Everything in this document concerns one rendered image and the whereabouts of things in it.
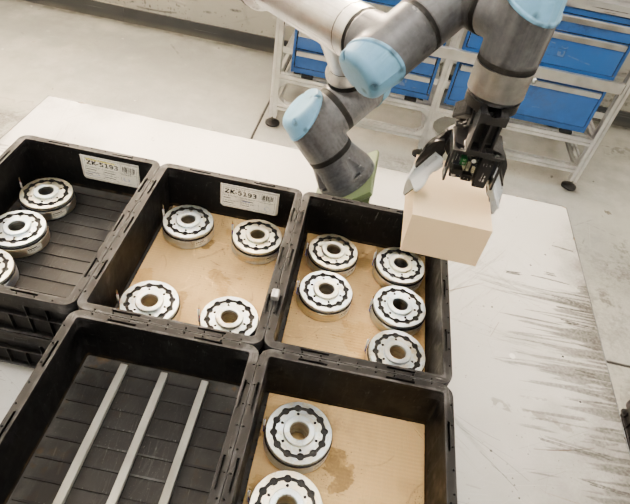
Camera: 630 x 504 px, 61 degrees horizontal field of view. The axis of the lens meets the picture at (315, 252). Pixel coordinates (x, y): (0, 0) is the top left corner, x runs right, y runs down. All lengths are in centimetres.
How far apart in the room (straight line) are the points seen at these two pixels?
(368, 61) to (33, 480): 72
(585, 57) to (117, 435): 255
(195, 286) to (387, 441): 45
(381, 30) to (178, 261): 61
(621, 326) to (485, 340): 139
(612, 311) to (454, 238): 185
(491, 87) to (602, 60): 221
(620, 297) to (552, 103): 98
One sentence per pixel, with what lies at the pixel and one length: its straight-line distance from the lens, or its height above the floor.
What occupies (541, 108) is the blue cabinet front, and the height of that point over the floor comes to 40.
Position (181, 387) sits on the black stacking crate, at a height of 83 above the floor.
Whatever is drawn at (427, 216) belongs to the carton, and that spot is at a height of 113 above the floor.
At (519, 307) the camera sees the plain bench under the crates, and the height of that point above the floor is 70.
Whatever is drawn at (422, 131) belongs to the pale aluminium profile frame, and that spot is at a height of 15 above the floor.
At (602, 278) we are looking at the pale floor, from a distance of 277.
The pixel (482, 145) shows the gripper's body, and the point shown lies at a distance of 75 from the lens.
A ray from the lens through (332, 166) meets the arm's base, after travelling 129.
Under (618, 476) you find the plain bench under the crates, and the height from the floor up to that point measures 70.
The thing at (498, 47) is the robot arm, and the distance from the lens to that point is 72.
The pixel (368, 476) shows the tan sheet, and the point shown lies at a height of 83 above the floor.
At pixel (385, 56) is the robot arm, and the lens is 69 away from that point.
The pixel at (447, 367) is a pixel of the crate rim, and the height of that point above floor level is 93.
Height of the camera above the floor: 162
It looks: 44 degrees down
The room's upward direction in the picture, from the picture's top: 11 degrees clockwise
